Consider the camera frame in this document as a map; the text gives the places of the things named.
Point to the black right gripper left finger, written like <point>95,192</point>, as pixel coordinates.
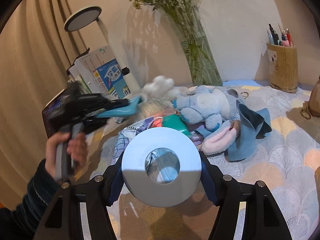
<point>62,218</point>

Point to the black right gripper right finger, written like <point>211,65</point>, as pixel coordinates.
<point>263,217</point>

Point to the blue-grey microfibre cloth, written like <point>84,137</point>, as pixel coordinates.
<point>250,132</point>

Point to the teal slime plastic bag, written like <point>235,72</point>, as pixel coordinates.
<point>174,121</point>

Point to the blue plush koala toy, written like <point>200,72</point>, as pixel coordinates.
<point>216,107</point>

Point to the dark left sleeve forearm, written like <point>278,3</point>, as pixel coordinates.
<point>22,222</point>

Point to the tablet screen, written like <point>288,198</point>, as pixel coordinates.
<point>57,113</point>

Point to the stack of workbooks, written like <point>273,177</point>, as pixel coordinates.
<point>99,72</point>

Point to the purple printed packet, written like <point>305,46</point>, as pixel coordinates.
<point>131,131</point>

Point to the white fluffy plush toy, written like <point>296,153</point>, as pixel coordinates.
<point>162,88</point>

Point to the small brown leather bag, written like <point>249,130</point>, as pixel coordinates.
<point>313,107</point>

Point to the glass vase with flowers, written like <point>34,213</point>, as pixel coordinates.
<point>184,18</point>

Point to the burlap pen holder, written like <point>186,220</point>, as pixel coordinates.
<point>283,66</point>

